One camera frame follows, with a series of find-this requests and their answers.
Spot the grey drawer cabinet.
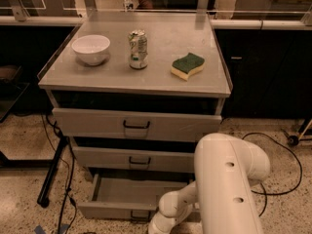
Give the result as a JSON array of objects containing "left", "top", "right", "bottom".
[{"left": 37, "top": 11, "right": 233, "bottom": 183}]

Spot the grey drawer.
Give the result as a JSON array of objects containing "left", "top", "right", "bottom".
[
  {"left": 78, "top": 169, "right": 194, "bottom": 222},
  {"left": 53, "top": 108, "right": 221, "bottom": 142},
  {"left": 73, "top": 146, "right": 194, "bottom": 173}
]

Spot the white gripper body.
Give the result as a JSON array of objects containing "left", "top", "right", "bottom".
[{"left": 148, "top": 213, "right": 177, "bottom": 234}]

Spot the black floor cable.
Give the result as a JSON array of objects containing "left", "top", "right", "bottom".
[
  {"left": 242, "top": 132, "right": 304, "bottom": 217},
  {"left": 40, "top": 114, "right": 78, "bottom": 234}
]

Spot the grey top drawer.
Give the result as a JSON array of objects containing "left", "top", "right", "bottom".
[{"left": 53, "top": 108, "right": 221, "bottom": 142}]

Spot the black floor cable right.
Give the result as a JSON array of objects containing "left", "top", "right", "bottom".
[{"left": 242, "top": 132, "right": 304, "bottom": 217}]

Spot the black floor cable left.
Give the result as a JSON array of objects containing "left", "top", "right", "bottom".
[{"left": 40, "top": 114, "right": 78, "bottom": 234}]

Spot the green white soda can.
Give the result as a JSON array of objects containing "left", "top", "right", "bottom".
[{"left": 128, "top": 29, "right": 147, "bottom": 69}]

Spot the clear water bottle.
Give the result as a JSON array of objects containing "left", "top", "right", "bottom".
[{"left": 123, "top": 0, "right": 134, "bottom": 11}]

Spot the grey middle drawer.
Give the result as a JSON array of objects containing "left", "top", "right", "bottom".
[{"left": 73, "top": 146, "right": 194, "bottom": 173}]

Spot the wheeled cart base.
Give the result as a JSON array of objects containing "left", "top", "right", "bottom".
[{"left": 283, "top": 118, "right": 312, "bottom": 146}]

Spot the white rail bar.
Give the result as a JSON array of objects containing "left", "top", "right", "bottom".
[{"left": 0, "top": 16, "right": 312, "bottom": 31}]

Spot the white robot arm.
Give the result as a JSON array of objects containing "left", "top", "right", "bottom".
[{"left": 148, "top": 134, "right": 270, "bottom": 234}]

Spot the green yellow sponge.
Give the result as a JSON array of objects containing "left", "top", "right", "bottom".
[{"left": 171, "top": 53, "right": 205, "bottom": 81}]

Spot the white ceramic bowl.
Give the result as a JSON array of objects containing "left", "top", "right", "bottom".
[{"left": 71, "top": 35, "right": 110, "bottom": 65}]

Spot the grey bottom drawer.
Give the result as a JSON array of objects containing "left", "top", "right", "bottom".
[{"left": 78, "top": 169, "right": 194, "bottom": 222}]

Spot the black table leg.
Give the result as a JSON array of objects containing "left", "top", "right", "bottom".
[{"left": 37, "top": 136, "right": 66, "bottom": 208}]

